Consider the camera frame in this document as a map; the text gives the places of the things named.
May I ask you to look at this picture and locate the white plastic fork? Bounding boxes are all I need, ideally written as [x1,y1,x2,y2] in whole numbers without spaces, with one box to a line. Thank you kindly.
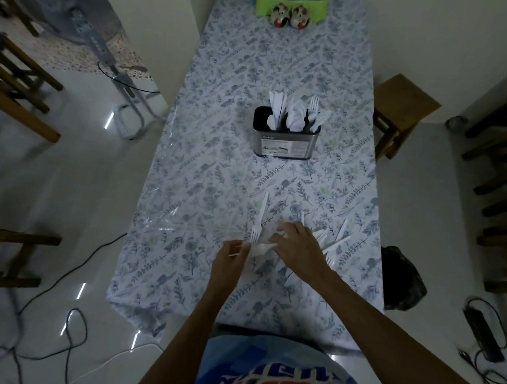
[250,191,270,246]

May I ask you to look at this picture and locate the wooden stool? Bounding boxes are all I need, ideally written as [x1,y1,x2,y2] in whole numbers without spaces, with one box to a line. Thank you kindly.
[371,72,443,164]

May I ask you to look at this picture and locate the black bag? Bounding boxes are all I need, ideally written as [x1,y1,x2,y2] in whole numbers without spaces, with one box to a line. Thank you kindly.
[378,245,430,313]

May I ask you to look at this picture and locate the dark wooden chair frame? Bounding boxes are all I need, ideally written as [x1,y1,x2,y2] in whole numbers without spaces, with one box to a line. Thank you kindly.
[457,87,507,295]

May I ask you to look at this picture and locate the person's left hand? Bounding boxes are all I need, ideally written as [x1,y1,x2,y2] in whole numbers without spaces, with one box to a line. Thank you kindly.
[208,239,252,297]

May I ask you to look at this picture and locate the person's right hand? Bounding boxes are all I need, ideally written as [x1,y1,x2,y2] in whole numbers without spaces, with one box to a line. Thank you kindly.
[268,220,335,287]

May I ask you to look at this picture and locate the white plastic spoon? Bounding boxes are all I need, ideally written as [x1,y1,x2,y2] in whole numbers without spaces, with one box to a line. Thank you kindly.
[234,241,279,258]

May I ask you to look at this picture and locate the person's left forearm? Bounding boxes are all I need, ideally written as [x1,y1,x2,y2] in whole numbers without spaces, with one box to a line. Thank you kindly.
[134,285,232,384]

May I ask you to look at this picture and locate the bunch of white plastic cutlery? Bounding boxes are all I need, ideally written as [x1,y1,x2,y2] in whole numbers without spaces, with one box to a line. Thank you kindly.
[266,90,333,134]

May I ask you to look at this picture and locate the floral plastic tablecloth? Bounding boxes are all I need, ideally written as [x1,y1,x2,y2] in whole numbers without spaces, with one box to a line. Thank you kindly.
[104,0,395,353]

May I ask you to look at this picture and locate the black power strip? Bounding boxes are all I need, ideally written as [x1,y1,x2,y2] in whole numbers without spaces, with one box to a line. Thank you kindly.
[461,306,507,364]

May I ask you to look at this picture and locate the wooden bench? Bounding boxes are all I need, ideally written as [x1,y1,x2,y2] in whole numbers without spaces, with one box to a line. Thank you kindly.
[0,227,63,291]

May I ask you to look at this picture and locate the standing electric fan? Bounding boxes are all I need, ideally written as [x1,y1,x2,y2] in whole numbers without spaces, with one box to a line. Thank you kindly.
[15,0,170,143]

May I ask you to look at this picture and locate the metal cutlery holder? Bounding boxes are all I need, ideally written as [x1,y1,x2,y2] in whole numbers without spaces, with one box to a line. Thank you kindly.
[251,106,322,161]

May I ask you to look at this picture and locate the black floor cable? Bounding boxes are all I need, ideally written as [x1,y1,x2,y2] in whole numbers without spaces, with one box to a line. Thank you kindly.
[0,228,129,384]

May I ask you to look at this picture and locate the wooden chair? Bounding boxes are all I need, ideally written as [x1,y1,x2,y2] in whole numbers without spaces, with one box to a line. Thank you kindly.
[0,31,67,145]

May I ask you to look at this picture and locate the patterned floor rug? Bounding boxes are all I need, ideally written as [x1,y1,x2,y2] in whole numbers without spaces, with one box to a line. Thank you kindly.
[0,13,154,78]

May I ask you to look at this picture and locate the blue printed shirt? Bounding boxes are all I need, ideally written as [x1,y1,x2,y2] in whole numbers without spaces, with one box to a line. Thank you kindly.
[193,330,370,384]

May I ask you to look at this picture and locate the white floor cable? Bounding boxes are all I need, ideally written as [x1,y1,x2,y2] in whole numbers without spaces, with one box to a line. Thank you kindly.
[64,339,167,384]

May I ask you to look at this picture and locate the green plastic container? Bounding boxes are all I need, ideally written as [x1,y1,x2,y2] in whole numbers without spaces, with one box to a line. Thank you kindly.
[255,0,330,21]

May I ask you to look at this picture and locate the person's right forearm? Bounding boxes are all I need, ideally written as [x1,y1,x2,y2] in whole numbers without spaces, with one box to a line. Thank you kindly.
[307,271,493,384]

